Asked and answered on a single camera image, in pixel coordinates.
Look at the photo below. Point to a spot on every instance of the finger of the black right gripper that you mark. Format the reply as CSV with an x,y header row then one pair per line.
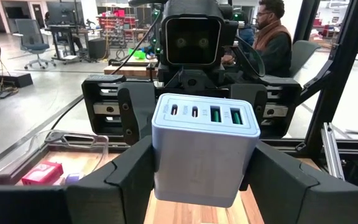
x,y
137,109
253,96

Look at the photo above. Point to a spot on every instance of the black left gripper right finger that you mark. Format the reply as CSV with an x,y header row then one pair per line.
x,y
306,202

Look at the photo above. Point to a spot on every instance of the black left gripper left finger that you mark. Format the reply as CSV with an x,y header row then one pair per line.
x,y
73,205

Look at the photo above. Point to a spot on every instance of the red wall charger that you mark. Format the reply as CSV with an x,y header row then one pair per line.
x,y
42,174

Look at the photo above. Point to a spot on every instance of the light blue wall charger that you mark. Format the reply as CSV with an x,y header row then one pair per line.
x,y
197,161

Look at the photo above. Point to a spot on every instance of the grey office chair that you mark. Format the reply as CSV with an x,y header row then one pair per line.
x,y
31,37

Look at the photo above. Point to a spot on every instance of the wooden workbench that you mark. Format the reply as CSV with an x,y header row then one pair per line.
x,y
129,70

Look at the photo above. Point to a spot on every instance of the clear plastic bin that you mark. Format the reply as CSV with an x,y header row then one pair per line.
x,y
73,137

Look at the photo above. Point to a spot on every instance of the person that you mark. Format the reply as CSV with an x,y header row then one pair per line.
x,y
275,49

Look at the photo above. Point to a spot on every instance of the bright green object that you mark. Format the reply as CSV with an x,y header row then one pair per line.
x,y
138,53

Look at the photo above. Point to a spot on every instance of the black cylindrical bin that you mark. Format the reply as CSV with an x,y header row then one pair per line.
x,y
97,48

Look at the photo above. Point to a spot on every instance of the dark grey chair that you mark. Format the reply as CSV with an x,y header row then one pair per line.
x,y
301,56

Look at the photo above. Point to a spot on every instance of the black standing desk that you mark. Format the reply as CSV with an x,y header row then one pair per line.
x,y
65,37

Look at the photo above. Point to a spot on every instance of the red parts bin shelf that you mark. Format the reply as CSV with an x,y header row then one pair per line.
x,y
113,25

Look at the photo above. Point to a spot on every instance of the flat black floor box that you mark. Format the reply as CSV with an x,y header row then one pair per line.
x,y
14,79

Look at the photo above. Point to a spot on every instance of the black computer monitor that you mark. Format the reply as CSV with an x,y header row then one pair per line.
x,y
61,12

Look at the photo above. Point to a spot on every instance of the silver aluminium post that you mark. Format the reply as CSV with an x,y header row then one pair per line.
x,y
332,152

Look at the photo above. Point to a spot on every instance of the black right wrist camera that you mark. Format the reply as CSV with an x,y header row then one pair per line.
x,y
194,40

